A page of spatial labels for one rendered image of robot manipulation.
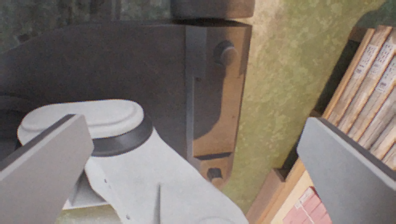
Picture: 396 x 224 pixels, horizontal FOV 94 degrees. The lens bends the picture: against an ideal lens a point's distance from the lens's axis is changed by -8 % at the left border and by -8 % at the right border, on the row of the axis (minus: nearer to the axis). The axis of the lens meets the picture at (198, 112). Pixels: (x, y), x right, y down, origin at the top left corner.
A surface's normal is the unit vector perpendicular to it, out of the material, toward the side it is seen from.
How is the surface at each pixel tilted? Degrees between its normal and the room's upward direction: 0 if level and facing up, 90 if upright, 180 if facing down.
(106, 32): 0
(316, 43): 0
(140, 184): 90
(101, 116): 90
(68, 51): 0
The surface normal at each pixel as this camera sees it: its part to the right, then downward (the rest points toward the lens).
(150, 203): 0.02, -0.87
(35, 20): 0.20, 0.49
